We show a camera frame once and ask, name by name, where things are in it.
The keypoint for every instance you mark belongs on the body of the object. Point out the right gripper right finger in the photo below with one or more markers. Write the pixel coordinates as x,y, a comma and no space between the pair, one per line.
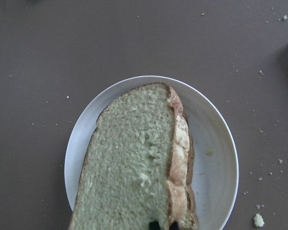
174,226

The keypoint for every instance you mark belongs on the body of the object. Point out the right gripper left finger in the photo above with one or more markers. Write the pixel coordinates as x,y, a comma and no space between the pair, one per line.
154,225

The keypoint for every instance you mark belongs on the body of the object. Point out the bread slice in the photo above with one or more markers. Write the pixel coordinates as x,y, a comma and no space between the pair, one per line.
123,180

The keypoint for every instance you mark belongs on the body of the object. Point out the white round plate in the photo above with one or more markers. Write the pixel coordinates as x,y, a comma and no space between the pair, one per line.
216,167

